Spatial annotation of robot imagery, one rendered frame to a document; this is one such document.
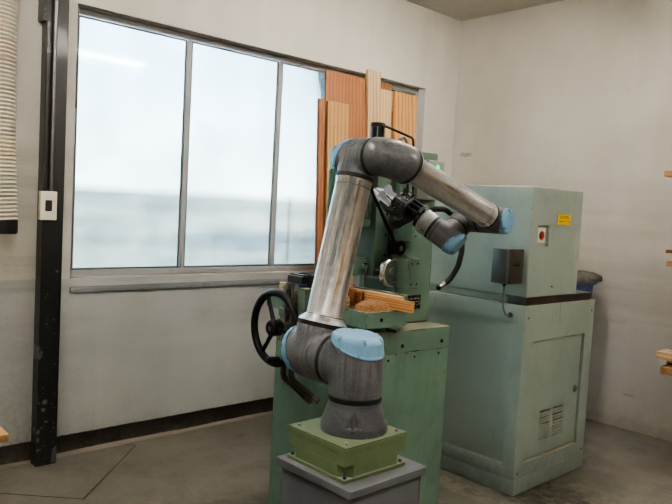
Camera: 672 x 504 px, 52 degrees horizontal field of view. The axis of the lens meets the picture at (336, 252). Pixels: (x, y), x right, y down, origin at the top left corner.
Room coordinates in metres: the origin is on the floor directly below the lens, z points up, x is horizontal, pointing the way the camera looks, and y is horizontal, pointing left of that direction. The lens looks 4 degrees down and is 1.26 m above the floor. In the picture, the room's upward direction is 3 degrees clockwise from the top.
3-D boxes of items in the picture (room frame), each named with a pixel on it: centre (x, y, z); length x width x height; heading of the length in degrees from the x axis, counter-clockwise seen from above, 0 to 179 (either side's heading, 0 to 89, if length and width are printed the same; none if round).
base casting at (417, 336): (2.83, -0.13, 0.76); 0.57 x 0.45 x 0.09; 132
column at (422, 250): (2.95, -0.26, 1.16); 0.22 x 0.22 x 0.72; 42
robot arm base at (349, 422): (1.91, -0.08, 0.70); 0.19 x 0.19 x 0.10
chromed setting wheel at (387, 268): (2.74, -0.22, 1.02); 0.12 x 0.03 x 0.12; 132
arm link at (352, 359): (1.92, -0.07, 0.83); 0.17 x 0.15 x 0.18; 42
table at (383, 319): (2.68, 0.04, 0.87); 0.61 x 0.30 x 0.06; 42
